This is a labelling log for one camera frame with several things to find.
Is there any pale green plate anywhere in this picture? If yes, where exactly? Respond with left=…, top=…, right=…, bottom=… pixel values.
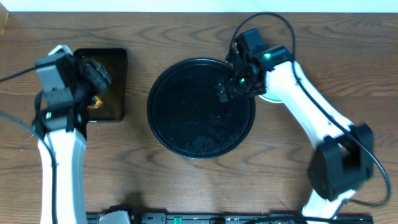
left=259, top=92, right=282, bottom=104

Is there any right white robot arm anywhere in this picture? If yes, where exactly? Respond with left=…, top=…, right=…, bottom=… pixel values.
left=216, top=29, right=374, bottom=219

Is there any orange and green sponge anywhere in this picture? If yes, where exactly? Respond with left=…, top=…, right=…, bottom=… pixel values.
left=87, top=95, right=103, bottom=110

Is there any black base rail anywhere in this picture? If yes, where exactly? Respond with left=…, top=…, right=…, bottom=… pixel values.
left=86, top=212, right=374, bottom=224

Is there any round black serving tray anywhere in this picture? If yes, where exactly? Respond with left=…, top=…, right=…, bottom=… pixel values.
left=147, top=58, right=256, bottom=159

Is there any black rectangular water tray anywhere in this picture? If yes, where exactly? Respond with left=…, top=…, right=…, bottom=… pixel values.
left=73, top=48, right=128, bottom=123

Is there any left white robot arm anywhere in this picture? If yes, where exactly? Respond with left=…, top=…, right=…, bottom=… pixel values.
left=32, top=45, right=111, bottom=223

